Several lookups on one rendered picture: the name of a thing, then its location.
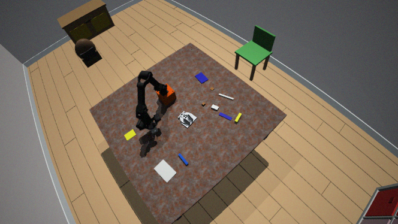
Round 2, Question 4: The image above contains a blue flat plate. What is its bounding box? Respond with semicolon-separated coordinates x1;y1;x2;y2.
195;72;208;83

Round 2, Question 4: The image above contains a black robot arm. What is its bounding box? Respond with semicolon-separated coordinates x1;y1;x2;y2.
136;70;168;130

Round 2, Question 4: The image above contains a white rectangular plate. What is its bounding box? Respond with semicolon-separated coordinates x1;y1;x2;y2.
154;160;177;182

